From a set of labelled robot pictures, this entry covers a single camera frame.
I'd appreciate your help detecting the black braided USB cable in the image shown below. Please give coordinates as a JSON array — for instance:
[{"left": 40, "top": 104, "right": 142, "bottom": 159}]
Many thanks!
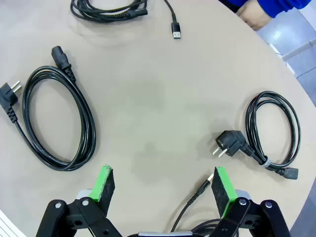
[
  {"left": 170, "top": 173, "right": 223, "bottom": 237},
  {"left": 70, "top": 0, "right": 184, "bottom": 40}
]

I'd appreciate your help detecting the long black power cable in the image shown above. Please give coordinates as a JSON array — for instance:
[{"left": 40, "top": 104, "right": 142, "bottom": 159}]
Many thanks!
[{"left": 0, "top": 45, "right": 97, "bottom": 172}]

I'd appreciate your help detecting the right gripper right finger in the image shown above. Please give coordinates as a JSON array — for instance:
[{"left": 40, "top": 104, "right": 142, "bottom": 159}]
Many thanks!
[{"left": 208, "top": 166, "right": 292, "bottom": 237}]

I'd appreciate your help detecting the person's left hand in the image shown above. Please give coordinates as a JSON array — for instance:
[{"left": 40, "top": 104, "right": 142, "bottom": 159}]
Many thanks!
[{"left": 237, "top": 2, "right": 272, "bottom": 32}]

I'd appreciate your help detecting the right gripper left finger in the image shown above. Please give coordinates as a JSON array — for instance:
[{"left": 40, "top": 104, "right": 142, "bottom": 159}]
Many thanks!
[{"left": 36, "top": 164, "right": 125, "bottom": 237}]

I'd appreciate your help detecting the person in blue hoodie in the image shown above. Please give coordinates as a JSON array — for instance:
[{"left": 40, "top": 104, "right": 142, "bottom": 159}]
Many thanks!
[{"left": 218, "top": 0, "right": 250, "bottom": 13}]

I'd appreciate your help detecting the person's left forearm blue sleeve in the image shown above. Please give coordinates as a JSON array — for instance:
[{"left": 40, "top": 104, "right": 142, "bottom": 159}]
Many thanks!
[{"left": 256, "top": 0, "right": 316, "bottom": 19}]

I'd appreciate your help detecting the short black power cable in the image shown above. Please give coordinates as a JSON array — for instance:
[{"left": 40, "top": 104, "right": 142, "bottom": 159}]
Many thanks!
[{"left": 211, "top": 90, "right": 302, "bottom": 180}]

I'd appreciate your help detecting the white ribbed base plate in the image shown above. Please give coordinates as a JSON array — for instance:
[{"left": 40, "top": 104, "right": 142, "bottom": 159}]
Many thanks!
[{"left": 0, "top": 209, "right": 25, "bottom": 237}]

